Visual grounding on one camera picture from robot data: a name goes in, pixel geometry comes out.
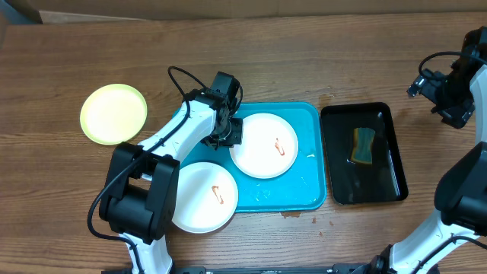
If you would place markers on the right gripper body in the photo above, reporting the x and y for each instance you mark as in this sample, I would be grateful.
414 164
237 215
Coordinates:
453 97

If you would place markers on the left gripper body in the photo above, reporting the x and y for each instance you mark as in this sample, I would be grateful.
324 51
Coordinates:
230 135

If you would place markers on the white plate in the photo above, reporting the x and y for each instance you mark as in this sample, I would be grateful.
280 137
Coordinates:
207 197
269 146

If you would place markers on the green yellow sponge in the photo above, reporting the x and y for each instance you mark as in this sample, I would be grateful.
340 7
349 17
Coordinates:
363 140

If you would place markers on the yellow-green plate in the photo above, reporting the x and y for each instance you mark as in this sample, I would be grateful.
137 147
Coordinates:
113 113

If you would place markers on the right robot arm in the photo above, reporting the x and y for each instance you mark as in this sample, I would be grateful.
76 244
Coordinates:
459 214

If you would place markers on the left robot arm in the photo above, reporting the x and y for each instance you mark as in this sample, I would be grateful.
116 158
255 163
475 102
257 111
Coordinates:
138 200

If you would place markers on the black plastic tray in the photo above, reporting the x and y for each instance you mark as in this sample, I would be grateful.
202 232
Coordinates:
382 181

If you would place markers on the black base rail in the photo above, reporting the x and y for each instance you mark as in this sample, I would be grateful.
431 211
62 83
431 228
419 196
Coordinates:
339 268

